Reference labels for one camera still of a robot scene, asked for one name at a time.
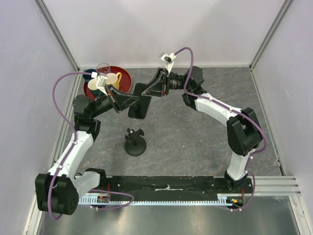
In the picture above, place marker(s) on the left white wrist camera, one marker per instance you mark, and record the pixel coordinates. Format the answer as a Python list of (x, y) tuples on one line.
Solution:
[(101, 83)]

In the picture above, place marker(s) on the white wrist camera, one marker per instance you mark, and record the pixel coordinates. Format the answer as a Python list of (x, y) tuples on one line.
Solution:
[(101, 83), (168, 59)]

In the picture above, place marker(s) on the red round tray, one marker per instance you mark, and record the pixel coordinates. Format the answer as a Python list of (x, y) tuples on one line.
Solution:
[(125, 83)]

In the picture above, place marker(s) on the yellow mug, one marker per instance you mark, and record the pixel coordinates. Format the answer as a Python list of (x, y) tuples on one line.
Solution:
[(114, 79)]

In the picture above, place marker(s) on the dark green mug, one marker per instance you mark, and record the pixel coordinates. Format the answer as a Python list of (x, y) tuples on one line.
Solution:
[(92, 85)]

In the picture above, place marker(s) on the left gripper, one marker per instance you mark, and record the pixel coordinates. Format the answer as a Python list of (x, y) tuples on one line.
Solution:
[(119, 100)]

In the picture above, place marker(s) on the blue mug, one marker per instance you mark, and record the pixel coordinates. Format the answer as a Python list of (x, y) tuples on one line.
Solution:
[(88, 74)]

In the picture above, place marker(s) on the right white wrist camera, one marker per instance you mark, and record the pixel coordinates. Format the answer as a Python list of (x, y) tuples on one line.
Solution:
[(168, 59)]

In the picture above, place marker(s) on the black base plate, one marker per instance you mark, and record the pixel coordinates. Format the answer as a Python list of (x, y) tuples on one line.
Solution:
[(174, 188)]

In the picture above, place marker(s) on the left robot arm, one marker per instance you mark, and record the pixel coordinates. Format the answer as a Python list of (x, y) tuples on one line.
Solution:
[(59, 190)]

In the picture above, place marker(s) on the black smartphone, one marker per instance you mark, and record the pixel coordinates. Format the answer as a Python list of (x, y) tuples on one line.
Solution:
[(139, 109)]

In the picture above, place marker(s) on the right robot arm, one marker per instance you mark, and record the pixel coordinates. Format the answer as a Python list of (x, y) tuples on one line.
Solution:
[(244, 133)]

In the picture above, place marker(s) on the clear drinking glass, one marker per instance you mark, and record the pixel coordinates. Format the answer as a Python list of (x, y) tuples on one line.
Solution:
[(103, 68)]

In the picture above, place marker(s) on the slotted cable duct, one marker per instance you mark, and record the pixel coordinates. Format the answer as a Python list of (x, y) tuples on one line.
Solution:
[(97, 200)]

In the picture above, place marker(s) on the black phone stand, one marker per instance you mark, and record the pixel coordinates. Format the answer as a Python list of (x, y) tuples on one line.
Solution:
[(135, 145)]

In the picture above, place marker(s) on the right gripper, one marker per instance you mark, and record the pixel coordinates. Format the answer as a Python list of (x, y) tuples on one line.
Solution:
[(159, 86)]

